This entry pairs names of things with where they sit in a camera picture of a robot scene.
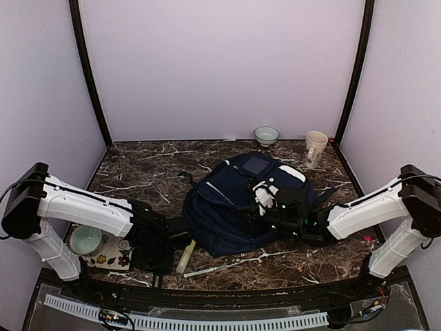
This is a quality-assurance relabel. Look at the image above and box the yellow highlighter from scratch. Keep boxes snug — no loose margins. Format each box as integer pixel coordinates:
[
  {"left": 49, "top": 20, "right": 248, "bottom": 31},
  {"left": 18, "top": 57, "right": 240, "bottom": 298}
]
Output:
[{"left": 176, "top": 239, "right": 196, "bottom": 274}]

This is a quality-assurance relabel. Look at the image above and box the white green pen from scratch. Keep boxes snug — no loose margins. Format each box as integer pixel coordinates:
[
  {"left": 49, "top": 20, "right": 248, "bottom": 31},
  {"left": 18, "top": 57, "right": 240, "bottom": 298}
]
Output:
[{"left": 181, "top": 265, "right": 228, "bottom": 279}]

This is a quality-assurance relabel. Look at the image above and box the navy blue student backpack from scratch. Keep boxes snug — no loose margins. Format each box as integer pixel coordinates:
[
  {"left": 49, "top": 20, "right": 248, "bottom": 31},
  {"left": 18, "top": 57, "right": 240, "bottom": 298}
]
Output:
[{"left": 182, "top": 152, "right": 313, "bottom": 258}]

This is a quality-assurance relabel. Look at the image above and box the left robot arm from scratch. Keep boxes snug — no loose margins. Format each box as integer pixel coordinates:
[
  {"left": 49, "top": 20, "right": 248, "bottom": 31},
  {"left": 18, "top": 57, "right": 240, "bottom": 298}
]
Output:
[{"left": 1, "top": 162, "right": 192, "bottom": 301}]

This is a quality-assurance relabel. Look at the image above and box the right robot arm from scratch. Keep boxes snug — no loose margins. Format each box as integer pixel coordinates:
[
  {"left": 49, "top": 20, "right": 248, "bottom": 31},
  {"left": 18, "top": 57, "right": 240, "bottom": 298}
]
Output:
[{"left": 246, "top": 165, "right": 440, "bottom": 299}]

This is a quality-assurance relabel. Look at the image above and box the floral square plate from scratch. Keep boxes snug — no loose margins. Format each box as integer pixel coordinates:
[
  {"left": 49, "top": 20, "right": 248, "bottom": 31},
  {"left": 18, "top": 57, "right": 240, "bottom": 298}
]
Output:
[{"left": 84, "top": 234, "right": 134, "bottom": 272}]

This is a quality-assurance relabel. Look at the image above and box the green bowl on plate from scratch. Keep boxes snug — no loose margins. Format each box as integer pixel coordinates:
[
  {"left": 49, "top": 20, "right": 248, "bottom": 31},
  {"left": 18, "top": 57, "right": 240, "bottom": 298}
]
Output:
[{"left": 69, "top": 225, "right": 103, "bottom": 256}]

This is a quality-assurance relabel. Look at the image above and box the cream ceramic mug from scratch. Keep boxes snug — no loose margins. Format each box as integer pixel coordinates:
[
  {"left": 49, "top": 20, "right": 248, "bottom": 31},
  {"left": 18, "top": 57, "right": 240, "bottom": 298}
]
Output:
[{"left": 304, "top": 131, "right": 329, "bottom": 168}]

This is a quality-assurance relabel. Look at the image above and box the small green bowl at back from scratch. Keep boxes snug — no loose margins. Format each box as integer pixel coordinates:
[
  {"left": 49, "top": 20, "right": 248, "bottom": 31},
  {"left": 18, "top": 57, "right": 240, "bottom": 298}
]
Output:
[{"left": 254, "top": 126, "right": 279, "bottom": 147}]

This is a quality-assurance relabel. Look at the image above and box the small circuit board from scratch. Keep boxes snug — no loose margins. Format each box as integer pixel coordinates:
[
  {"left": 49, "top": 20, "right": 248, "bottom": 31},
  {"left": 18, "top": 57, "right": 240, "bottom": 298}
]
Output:
[{"left": 99, "top": 309, "right": 128, "bottom": 325}]

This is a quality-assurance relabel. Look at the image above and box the black front rail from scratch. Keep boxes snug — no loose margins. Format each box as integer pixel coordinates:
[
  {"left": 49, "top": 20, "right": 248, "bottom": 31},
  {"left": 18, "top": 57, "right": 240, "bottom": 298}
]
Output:
[{"left": 41, "top": 267, "right": 411, "bottom": 313}]

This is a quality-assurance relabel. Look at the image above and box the white slotted cable duct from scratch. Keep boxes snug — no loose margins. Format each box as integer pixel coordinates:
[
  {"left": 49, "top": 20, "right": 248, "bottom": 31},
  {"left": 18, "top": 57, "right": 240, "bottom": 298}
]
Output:
[{"left": 43, "top": 294, "right": 329, "bottom": 330}]

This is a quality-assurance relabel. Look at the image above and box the right black frame post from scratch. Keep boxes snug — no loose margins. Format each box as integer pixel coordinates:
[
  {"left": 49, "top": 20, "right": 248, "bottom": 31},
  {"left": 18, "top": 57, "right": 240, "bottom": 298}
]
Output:
[{"left": 334, "top": 0, "right": 375, "bottom": 148}]

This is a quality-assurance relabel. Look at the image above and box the black frame post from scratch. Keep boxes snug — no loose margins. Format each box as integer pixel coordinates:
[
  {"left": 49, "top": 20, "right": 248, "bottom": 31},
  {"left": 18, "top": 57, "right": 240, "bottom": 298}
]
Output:
[
  {"left": 68, "top": 0, "right": 113, "bottom": 148},
  {"left": 334, "top": 0, "right": 375, "bottom": 148}
]

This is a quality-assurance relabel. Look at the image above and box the left black frame post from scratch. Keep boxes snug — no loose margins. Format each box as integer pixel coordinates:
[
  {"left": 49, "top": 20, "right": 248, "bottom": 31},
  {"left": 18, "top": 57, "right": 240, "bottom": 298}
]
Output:
[{"left": 68, "top": 0, "right": 113, "bottom": 148}]

